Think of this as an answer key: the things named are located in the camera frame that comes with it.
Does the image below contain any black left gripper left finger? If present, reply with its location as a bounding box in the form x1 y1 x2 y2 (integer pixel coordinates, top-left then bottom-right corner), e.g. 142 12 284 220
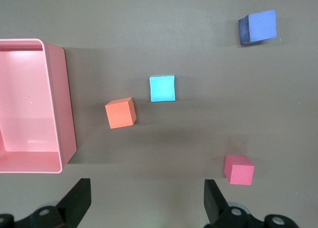
0 178 91 228

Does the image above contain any light blue foam block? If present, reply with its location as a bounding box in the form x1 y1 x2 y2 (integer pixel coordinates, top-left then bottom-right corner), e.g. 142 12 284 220
149 75 176 102

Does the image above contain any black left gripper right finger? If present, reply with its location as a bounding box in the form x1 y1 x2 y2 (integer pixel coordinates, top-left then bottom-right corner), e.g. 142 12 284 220
203 179 299 228

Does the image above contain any red foam block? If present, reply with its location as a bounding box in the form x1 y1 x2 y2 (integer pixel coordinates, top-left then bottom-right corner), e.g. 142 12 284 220
224 154 255 186

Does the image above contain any orange foam block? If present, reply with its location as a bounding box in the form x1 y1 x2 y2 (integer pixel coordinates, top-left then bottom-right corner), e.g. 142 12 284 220
105 97 137 129

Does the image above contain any brown table cover sheet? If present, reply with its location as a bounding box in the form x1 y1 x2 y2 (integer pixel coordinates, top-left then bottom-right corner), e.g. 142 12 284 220
0 0 318 228

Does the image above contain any pink plastic bin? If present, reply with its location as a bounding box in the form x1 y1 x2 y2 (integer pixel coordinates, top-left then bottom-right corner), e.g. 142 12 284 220
0 38 77 174

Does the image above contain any purple foam block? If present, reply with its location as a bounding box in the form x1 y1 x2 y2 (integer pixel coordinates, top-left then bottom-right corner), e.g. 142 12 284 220
238 9 278 46

